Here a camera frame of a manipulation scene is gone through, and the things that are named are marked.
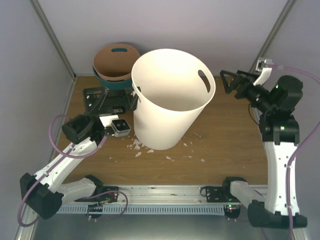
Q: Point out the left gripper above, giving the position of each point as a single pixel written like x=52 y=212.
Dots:
x=110 y=101

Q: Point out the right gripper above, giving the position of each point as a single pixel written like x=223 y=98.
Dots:
x=245 y=82

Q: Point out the large white round bin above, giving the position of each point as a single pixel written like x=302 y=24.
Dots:
x=173 y=87

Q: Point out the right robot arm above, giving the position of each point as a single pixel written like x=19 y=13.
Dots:
x=280 y=134

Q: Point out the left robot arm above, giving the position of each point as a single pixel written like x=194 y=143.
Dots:
x=45 y=191

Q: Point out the teal plastic bin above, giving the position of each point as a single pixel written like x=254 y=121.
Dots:
x=113 y=85

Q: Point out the pink plastic bin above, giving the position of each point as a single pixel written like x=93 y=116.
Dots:
x=114 y=62

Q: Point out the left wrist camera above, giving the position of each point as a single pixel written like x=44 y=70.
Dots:
x=115 y=126

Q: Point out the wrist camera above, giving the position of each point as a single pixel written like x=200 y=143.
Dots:
x=115 y=126
x=262 y=67

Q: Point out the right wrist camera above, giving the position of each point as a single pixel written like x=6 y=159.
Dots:
x=262 y=67

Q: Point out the right aluminium frame post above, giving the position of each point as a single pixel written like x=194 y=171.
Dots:
x=284 y=13

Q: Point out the aluminium frame post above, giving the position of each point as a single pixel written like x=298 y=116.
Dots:
x=53 y=38
x=284 y=13

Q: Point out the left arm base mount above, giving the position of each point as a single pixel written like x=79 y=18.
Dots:
x=107 y=197

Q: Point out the aluminium front rail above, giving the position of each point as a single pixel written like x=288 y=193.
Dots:
x=139 y=194

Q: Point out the left aluminium frame post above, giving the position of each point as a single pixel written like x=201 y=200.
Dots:
x=53 y=38

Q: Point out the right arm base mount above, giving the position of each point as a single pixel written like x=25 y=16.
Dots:
x=217 y=194

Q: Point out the grey slotted cable duct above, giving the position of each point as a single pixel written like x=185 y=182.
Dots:
x=110 y=209

